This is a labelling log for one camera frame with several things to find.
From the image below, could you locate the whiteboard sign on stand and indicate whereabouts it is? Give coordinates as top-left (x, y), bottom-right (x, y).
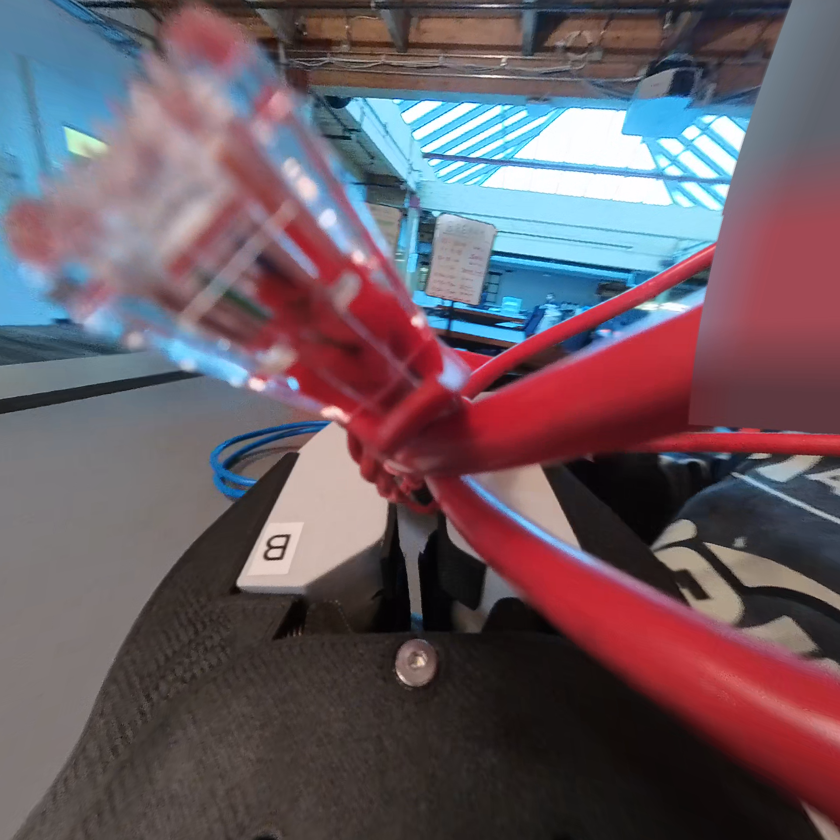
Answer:
top-left (424, 213), bottom-right (497, 307)

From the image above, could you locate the red ethernet cable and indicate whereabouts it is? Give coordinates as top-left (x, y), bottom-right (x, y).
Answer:
top-left (3, 7), bottom-right (840, 821)

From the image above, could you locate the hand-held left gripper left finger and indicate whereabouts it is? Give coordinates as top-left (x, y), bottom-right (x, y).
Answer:
top-left (235, 428), bottom-right (413, 619)

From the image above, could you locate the person's black printed shirt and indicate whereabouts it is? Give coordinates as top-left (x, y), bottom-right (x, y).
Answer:
top-left (648, 451), bottom-right (840, 665)

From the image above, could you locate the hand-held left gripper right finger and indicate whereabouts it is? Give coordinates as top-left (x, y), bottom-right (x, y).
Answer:
top-left (420, 467), bottom-right (581, 631)

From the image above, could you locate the white ceiling-mounted unit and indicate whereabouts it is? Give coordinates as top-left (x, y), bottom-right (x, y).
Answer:
top-left (622, 56), bottom-right (718, 137)

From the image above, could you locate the blue ethernet cable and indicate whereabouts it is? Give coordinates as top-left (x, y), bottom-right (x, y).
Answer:
top-left (209, 421), bottom-right (330, 501)

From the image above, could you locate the long background desk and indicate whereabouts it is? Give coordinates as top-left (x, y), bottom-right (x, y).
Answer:
top-left (420, 298), bottom-right (549, 350)

